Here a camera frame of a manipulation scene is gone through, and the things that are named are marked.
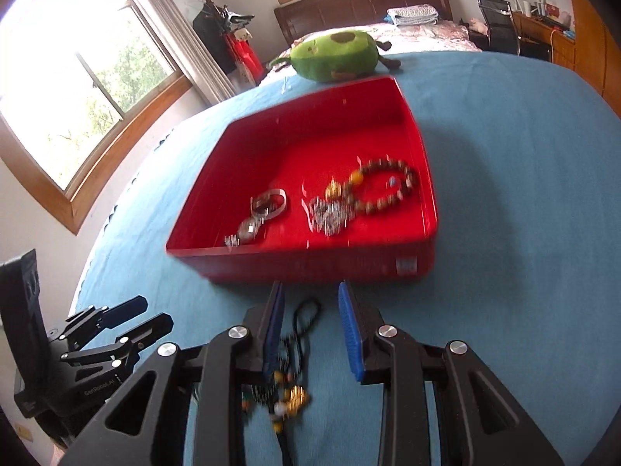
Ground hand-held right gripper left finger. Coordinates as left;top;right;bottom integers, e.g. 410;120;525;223
58;279;287;466

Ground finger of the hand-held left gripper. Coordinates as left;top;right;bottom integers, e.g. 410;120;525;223
61;313;174;370
65;295;149;338

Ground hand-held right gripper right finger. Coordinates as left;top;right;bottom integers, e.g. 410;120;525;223
337;280;566;466

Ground black cord beaded pendant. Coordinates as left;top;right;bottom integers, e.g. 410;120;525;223
240;298;323;466

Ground silver wristwatch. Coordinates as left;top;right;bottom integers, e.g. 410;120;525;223
224;196;269;248

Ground silver bangle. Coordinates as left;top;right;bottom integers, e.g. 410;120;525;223
251;187;289;219

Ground silver chain necklace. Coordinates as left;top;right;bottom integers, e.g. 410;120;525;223
309;194;357;236

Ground red tin box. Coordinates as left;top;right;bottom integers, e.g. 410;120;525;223
165;75;440;286

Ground brown wooden bead bracelet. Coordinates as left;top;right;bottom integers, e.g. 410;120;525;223
347;156;421;215

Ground red bag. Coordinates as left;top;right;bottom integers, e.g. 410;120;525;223
228;34;265;85

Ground green avocado plush toy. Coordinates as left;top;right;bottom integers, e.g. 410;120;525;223
269;28;402;82

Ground long beige curtain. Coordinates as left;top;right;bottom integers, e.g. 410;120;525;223
114;0;238;105

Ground wooden coat rack with clothes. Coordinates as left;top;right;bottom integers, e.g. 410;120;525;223
191;0;265;88

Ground floral bedding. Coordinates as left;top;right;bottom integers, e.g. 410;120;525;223
279;19;483;59

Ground dark wooden headboard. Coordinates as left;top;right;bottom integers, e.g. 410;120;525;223
274;0;454;47

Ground folded patterned blanket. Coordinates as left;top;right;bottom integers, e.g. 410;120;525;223
387;4;440;26

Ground black office chair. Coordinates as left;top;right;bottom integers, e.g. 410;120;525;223
475;0;520;56

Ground wooden desk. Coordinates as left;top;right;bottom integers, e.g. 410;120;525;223
512;10;578;71

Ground wooden wardrobe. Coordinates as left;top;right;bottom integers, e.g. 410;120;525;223
565;0;621;117

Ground large wooden frame window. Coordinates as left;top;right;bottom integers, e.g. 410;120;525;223
0;0;195;236

